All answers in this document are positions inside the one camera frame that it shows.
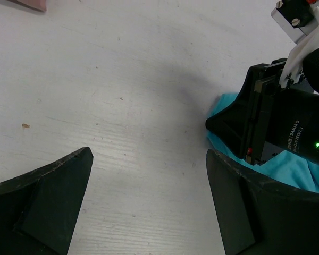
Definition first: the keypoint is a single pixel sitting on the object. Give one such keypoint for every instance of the beige folded t shirt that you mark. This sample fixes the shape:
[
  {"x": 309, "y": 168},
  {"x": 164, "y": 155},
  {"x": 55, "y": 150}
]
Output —
[{"x": 38, "y": 5}]

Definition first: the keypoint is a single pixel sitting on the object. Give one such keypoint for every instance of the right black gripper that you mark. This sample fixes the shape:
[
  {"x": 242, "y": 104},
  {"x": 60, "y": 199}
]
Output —
[{"x": 293, "y": 124}]

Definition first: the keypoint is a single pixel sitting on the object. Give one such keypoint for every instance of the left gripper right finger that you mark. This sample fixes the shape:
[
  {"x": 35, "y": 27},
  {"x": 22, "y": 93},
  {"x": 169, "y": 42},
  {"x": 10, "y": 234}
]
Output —
[{"x": 259, "y": 215}]

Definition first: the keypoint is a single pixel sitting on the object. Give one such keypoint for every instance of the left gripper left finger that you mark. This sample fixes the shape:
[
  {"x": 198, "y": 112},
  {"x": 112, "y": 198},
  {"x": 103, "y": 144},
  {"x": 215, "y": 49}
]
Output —
[{"x": 39, "y": 209}]

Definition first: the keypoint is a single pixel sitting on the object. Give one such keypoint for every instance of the teal t shirt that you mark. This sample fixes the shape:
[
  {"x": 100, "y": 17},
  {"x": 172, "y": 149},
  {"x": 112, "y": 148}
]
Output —
[{"x": 286, "y": 167}]

